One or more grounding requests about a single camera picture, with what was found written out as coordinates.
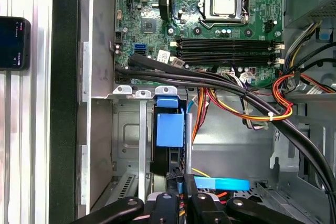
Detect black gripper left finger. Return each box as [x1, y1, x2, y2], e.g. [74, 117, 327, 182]
[69, 170, 184, 224]

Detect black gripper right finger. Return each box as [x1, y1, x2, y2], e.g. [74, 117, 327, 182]
[183, 173, 307, 224]

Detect blue data wire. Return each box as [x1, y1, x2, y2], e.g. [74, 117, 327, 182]
[177, 97, 250, 195]

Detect hard disk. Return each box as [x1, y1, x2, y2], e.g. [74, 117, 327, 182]
[151, 95, 186, 177]

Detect metal disk bay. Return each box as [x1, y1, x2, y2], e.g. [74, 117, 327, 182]
[90, 84, 194, 206]

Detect metal optical drive cage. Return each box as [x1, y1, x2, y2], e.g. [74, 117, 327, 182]
[270, 84, 336, 224]

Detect black PC case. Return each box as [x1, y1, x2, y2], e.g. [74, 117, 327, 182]
[48, 0, 336, 224]

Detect black RAM slot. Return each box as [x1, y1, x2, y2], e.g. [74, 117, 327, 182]
[175, 57, 276, 66]
[175, 50, 276, 59]
[175, 37, 276, 46]
[175, 44, 276, 51]

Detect CPU socket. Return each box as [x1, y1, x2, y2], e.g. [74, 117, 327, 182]
[198, 0, 250, 29]

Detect silver CPU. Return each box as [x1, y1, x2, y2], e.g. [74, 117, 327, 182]
[212, 0, 236, 16]

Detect green motherboard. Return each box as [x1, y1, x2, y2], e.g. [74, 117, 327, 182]
[114, 0, 286, 88]

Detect black smartphone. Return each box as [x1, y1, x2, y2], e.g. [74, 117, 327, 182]
[0, 16, 32, 71]

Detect orange power wire bundle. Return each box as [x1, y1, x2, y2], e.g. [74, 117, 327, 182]
[191, 73, 336, 143]

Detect thick black cable bundle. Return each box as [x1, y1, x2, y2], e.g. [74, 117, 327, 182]
[114, 52, 336, 224]

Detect yellow black power wires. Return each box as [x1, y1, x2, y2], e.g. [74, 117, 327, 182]
[283, 20, 323, 75]

